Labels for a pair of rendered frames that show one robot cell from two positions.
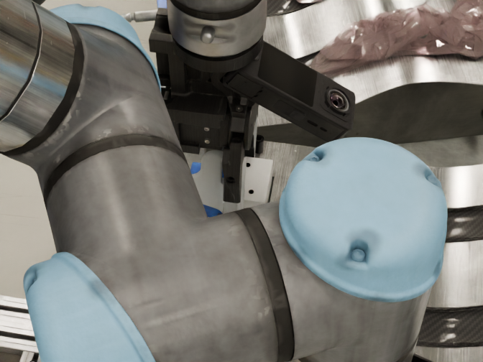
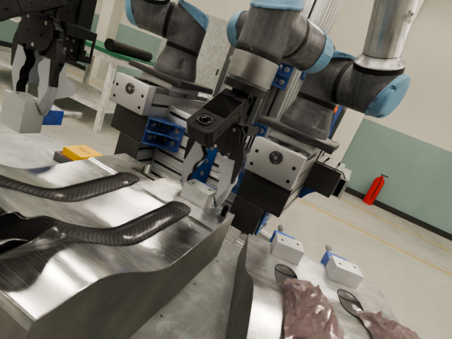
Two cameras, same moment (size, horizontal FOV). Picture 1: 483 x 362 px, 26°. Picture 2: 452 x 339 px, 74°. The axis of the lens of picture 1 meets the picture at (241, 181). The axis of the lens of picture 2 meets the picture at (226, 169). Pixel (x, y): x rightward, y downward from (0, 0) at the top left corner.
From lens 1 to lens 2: 1.01 m
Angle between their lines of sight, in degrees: 83
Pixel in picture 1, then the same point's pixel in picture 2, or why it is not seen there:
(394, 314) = not seen: outside the picture
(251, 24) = (235, 58)
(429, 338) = (60, 195)
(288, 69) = (226, 106)
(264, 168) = (204, 191)
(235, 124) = not seen: hidden behind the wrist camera
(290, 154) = (214, 220)
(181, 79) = not seen: hidden behind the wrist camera
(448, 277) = (85, 214)
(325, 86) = (215, 118)
